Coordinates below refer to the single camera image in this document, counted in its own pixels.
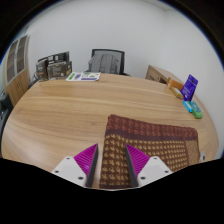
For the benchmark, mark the small green box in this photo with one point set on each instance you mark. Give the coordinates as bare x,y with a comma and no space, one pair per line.
196,110

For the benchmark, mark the wooden side drawer cabinet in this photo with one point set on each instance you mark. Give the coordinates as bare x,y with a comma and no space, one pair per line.
158,75

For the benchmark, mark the purple upright box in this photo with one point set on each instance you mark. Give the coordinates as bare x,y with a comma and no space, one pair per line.
189,86

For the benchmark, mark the grey backpack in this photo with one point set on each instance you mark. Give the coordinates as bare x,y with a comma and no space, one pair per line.
104,64

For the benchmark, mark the orange box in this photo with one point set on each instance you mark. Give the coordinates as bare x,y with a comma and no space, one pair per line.
174,83

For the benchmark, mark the maroon and gold patterned towel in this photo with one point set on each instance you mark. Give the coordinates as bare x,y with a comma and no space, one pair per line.
150,140

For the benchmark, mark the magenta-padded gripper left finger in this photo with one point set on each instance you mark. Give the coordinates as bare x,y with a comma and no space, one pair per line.
71,170

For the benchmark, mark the wooden cabinet with glass doors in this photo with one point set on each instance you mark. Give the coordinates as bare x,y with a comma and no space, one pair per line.
18,83

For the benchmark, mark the dark printed cardboard box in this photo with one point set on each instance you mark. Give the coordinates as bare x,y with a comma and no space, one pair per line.
60,70
56,57

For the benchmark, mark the small yellow box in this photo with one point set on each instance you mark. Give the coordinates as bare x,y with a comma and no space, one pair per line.
176,93

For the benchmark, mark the black mesh office chair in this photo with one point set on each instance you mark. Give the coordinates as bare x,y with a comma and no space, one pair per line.
121,58

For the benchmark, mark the small blue box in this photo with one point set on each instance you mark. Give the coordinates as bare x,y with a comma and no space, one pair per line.
187,106

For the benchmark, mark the small brown cardboard box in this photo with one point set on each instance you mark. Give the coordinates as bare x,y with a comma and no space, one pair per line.
41,71

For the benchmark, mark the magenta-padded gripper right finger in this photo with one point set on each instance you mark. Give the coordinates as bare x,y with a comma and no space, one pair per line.
151,170

